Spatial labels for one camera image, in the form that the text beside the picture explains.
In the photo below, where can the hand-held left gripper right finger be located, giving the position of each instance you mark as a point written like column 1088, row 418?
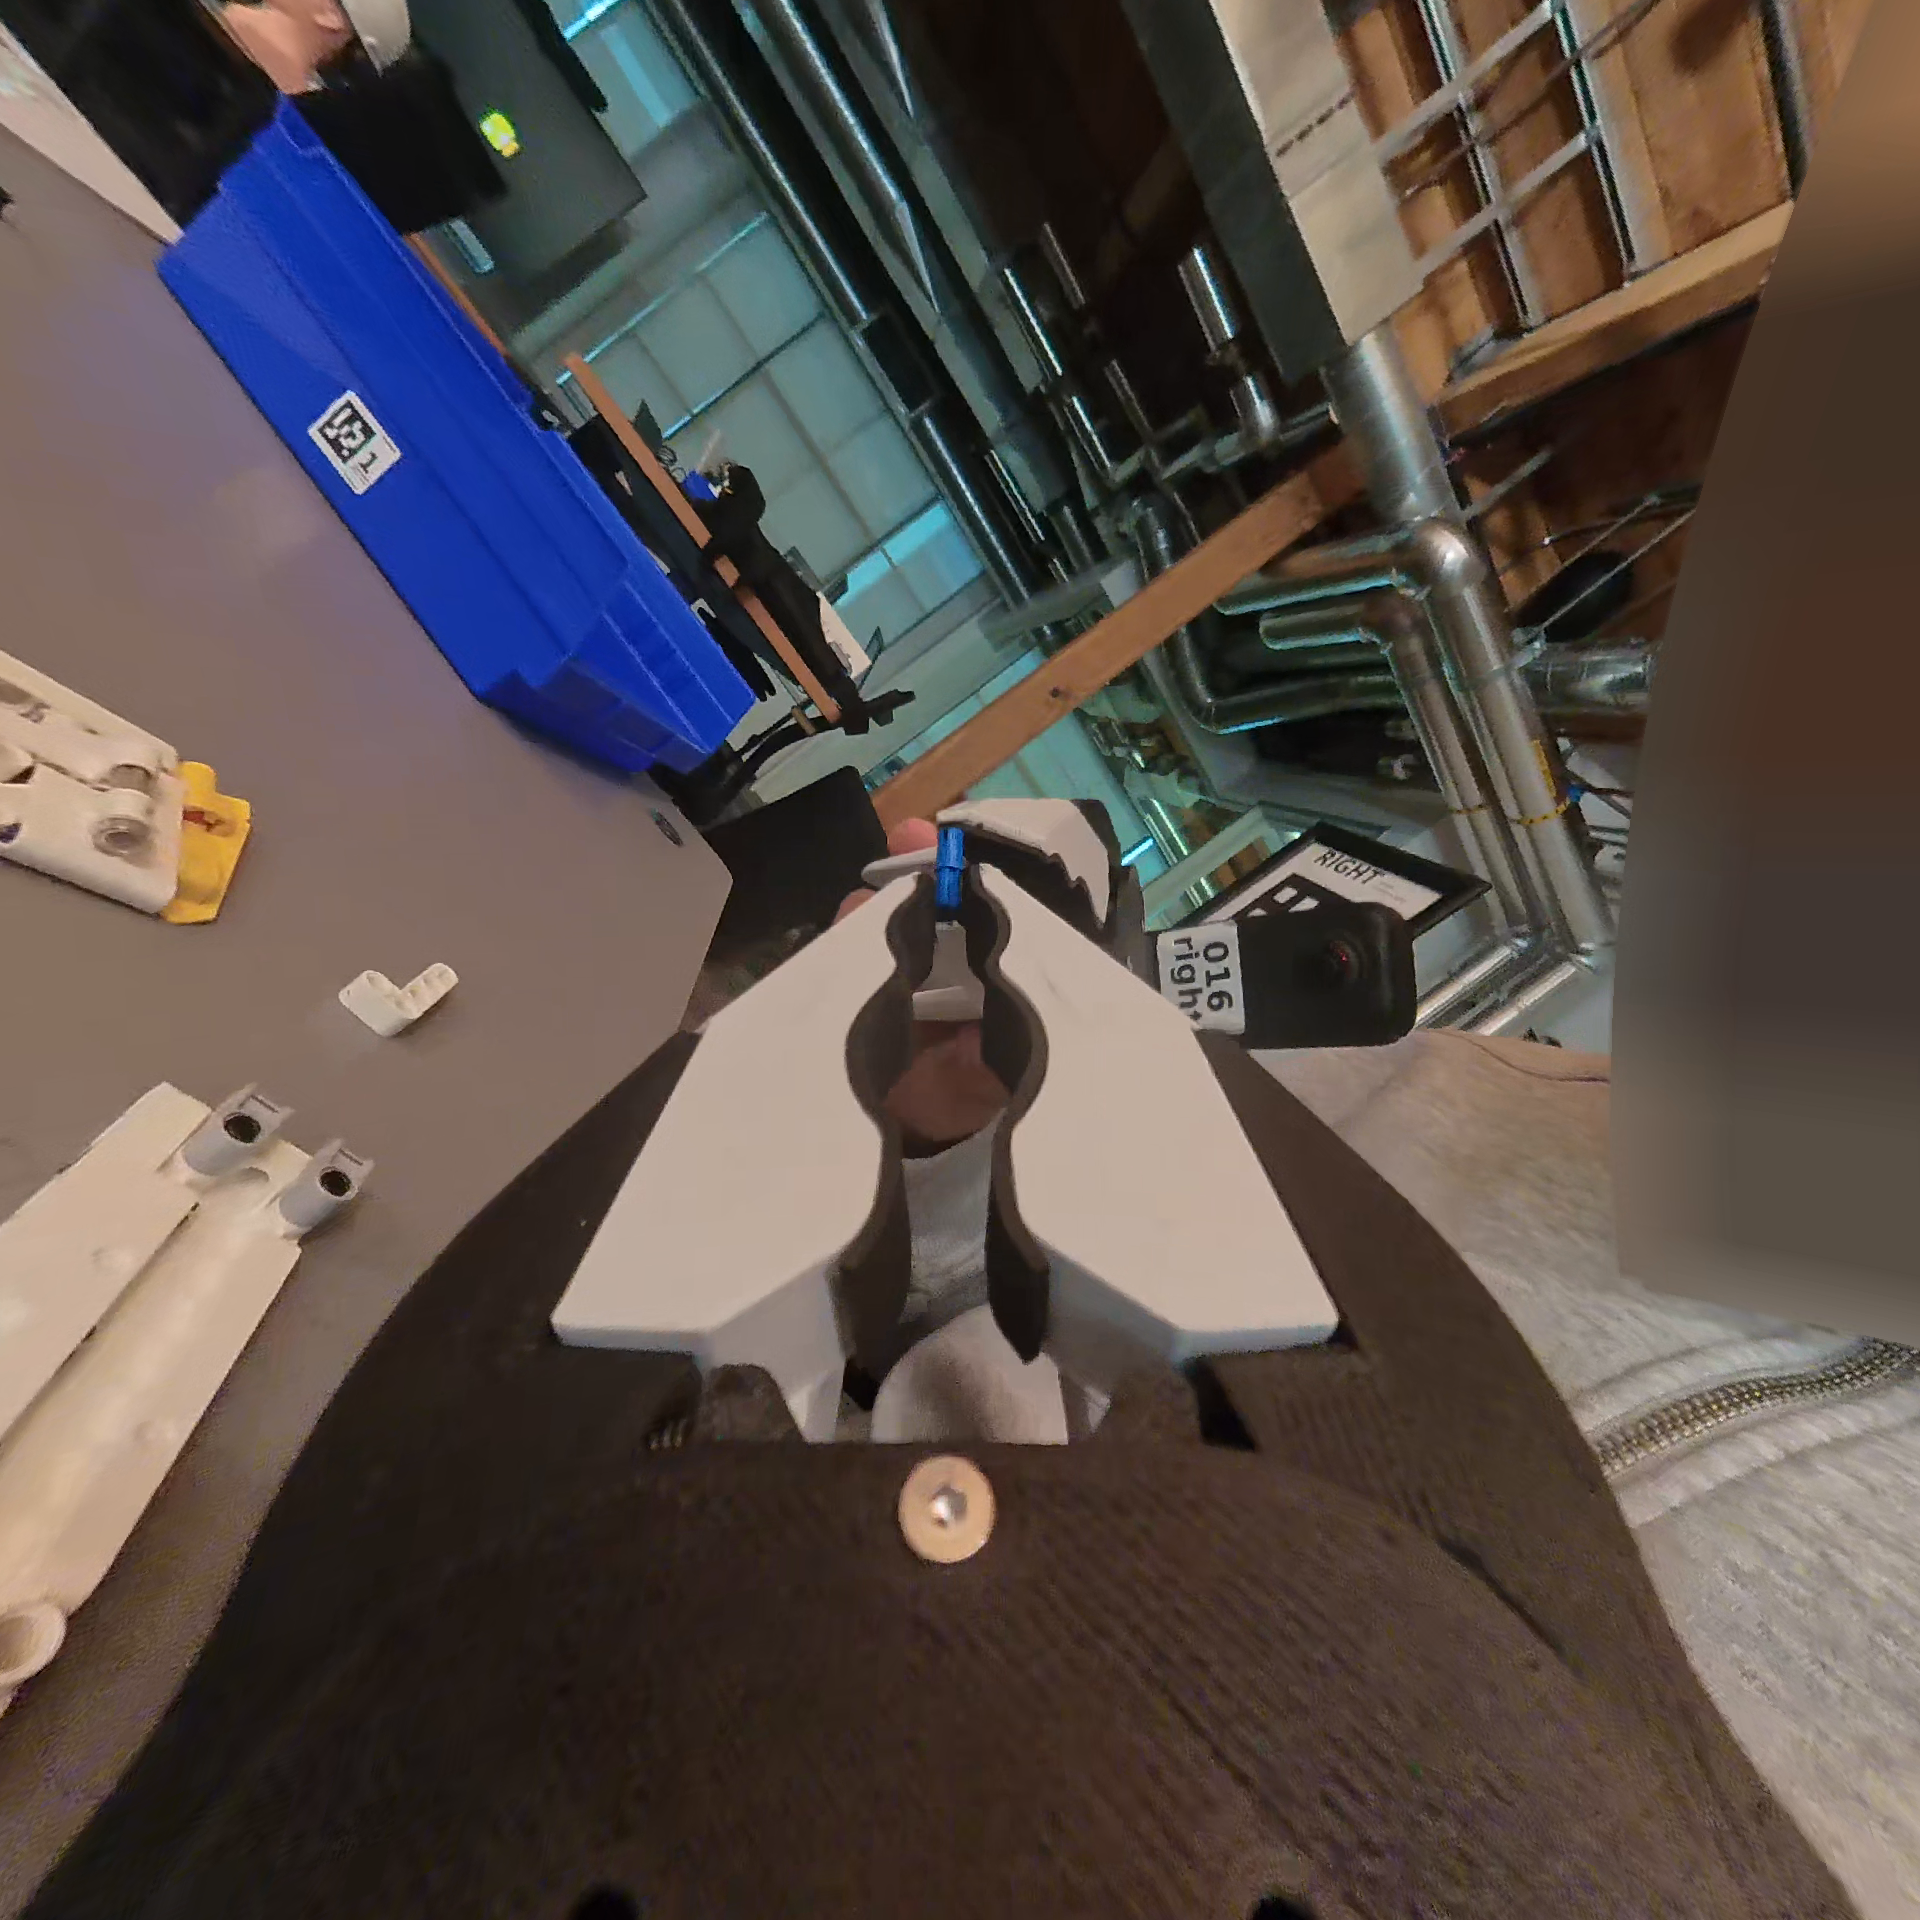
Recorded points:
column 1171, row 1185

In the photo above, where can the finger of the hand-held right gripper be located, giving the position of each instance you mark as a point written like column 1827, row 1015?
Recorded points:
column 1035, row 840

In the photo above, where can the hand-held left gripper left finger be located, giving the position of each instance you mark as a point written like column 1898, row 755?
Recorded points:
column 705, row 1185

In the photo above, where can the blue lego pin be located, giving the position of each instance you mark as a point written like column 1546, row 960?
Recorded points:
column 950, row 870

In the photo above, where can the white lego panel assembly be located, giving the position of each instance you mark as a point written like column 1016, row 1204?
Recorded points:
column 135, row 1291

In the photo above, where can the lego helicopter model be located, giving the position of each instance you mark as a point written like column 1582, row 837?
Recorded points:
column 75, row 780

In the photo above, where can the person's right hand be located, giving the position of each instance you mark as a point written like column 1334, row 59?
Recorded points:
column 945, row 1088

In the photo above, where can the wooden ceiling beam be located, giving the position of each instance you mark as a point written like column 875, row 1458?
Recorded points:
column 1124, row 631

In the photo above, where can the silver pipe bundle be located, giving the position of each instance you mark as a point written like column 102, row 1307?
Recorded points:
column 1291, row 675

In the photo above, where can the black office chair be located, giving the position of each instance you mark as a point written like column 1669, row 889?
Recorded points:
column 758, row 555

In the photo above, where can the silver metal pipe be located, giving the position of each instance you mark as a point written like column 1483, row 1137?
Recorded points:
column 1389, row 434

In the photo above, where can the blue plastic bin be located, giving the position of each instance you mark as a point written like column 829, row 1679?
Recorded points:
column 451, row 495

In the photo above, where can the grey sweater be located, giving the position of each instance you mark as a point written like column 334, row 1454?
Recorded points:
column 1800, row 1650

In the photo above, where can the dark board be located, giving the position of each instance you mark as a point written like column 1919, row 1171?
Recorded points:
column 570, row 164

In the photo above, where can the grey ventilation duct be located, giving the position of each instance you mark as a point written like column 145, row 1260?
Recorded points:
column 1230, row 181

